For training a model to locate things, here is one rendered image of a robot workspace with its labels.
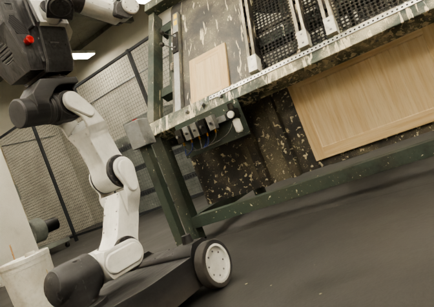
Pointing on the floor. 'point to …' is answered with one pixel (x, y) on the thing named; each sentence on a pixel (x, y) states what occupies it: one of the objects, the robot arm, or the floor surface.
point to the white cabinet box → (12, 221)
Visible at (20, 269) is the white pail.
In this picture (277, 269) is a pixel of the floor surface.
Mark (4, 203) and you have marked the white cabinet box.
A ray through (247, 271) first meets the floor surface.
